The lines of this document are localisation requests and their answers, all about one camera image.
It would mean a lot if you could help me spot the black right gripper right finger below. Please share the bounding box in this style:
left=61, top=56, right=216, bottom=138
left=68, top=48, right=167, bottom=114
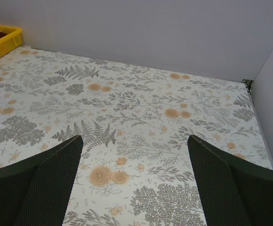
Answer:
left=188, top=135, right=273, bottom=226

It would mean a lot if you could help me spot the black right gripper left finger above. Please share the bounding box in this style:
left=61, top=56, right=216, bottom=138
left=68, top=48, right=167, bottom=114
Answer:
left=0, top=135, right=83, bottom=226

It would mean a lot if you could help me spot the floral patterned table mat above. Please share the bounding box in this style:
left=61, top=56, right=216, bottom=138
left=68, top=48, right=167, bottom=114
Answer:
left=0, top=47, right=271, bottom=226

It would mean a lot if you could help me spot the yellow plastic bin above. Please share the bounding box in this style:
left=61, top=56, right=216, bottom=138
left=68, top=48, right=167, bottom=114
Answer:
left=0, top=25, right=23, bottom=58

